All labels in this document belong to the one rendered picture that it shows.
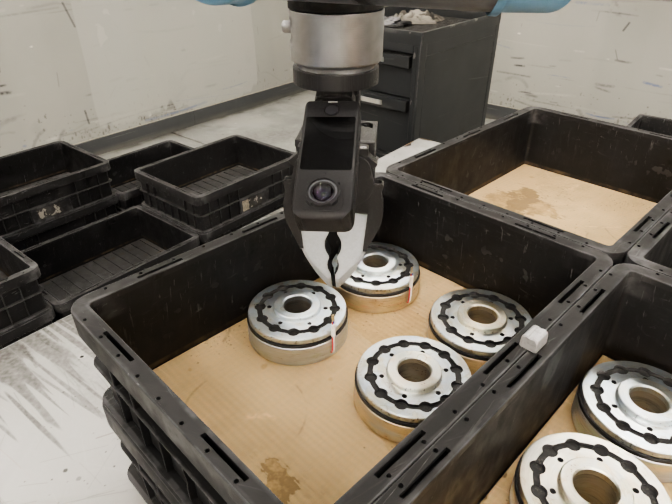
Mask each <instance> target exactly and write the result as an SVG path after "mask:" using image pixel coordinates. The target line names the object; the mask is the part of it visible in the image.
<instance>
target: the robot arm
mask: <svg viewBox="0 0 672 504"><path fill-rule="evenodd" d="M196 1H198V2H201V3H204V4H207V5H215V6H218V5H229V4H230V5H232V6H236V7H243V6H247V5H250V4H252V3H254V2H255V1H257V0H196ZM286 1H287V6H288V12H289V20H284V21H283V22H282V24H281V28H282V32H284V33H291V39H290V57H291V60H292V61H293V62H294V64H293V83H294V84H295V85H296V86H298V87H300V88H303V89H307V90H312V91H316V95H315V101H309V102H307V104H306V106H305V113H304V120H303V125H302V127H301V129H300V131H299V133H298V135H297V137H296V139H295V147H296V152H295V153H294V154H293V155H292V156H291V157H290V159H289V163H290V164H291V165H293V166H294V169H293V173H292V176H285V178H284V180H283V184H284V188H285V194H284V201H283V209H284V215H285V218H286V221H287V224H288V226H289V228H290V230H291V232H292V234H293V235H294V237H295V239H296V241H297V243H298V245H299V247H300V248H301V249H302V251H303V253H304V254H305V256H306V258H307V260H308V261H309V263H310V264H311V266H312V267H313V269H314V270H315V272H316V273H317V274H318V275H319V276H320V278H321V279H322V280H323V281H324V282H325V283H326V284H327V285H328V286H329V287H340V286H341V285H342V284H343V283H344V282H345V281H346V280H347V279H348V278H349V277H350V276H351V275H352V274H353V272H354V271H355V269H356V268H357V266H358V265H359V263H360V261H361V260H362V258H363V256H364V254H365V252H367V250H368V248H369V246H370V244H371V242H372V240H373V239H374V237H375V235H376V233H377V231H378V229H379V227H380V225H381V222H382V217H383V207H384V198H383V196H382V190H383V186H384V181H383V180H375V172H376V166H377V163H378V159H377V158H376V150H377V126H378V121H362V120H361V110H360V101H361V90H365V89H368V88H371V87H374V86H375V85H377V84H378V78H379V65H378V63H379V62H380V61H381V60H382V56H383V34H384V13H385V8H384V6H393V7H409V8H426V9H443V10H459V11H476V12H486V15H487V16H493V17H495V16H498V15H499V14H500V13H552V12H555V11H558V10H560V9H562V8H563V7H564V6H566V5H567V4H568V3H569V2H570V1H571V0H286ZM370 127H371V128H370ZM329 232H337V235H338V237H339V239H340V241H341V244H340V246H339V248H338V253H337V261H338V265H337V267H336V269H335V274H334V267H333V265H332V263H331V260H330V253H331V247H330V245H329V243H328V241H327V236H328V234H329Z"/></svg>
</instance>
